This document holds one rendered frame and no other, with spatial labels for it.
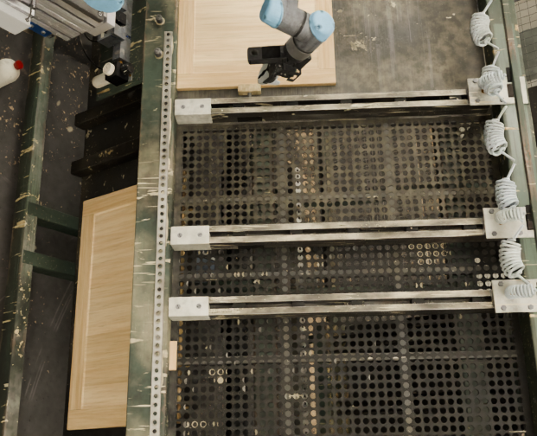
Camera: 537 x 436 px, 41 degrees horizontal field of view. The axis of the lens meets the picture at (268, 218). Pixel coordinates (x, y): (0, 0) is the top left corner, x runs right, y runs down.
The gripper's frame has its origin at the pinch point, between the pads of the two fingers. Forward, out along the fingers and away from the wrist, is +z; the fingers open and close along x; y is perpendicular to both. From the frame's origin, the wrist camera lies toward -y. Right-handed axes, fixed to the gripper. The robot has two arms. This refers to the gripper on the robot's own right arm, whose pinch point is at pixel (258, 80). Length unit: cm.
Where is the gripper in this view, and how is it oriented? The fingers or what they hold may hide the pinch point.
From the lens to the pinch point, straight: 222.8
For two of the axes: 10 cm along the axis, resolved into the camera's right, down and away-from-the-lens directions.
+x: -0.2, -9.5, 3.2
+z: -4.6, 2.9, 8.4
